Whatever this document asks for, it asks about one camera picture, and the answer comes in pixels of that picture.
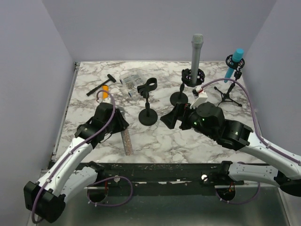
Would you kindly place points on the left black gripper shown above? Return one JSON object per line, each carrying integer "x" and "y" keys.
{"x": 122, "y": 124}

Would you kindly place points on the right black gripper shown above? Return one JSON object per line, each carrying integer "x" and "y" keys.
{"x": 181, "y": 109}

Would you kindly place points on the glitter handle microphone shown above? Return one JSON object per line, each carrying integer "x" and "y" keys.
{"x": 127, "y": 144}

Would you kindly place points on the black round-base mic stand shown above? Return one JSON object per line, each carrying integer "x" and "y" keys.
{"x": 147, "y": 116}

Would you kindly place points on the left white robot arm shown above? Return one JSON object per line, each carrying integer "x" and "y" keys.
{"x": 47, "y": 198}

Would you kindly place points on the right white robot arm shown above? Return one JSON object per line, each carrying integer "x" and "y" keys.
{"x": 282, "y": 168}

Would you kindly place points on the tall grey microphone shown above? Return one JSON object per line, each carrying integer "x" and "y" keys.
{"x": 197, "y": 43}

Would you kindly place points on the blue microphone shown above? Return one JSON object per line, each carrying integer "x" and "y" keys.
{"x": 234, "y": 62}

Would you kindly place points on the orange utility knife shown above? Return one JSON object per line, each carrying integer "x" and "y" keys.
{"x": 105, "y": 94}

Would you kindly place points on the clear plastic screw box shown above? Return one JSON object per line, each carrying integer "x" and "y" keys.
{"x": 131, "y": 80}

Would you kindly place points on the black shock-mount mic stand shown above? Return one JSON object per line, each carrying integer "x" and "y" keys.
{"x": 186, "y": 81}

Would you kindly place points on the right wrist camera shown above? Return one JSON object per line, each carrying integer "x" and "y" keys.
{"x": 200, "y": 97}

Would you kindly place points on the black T-handle tool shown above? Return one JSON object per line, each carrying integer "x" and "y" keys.
{"x": 109, "y": 78}

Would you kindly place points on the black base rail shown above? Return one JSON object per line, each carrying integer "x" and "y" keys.
{"x": 161, "y": 179}

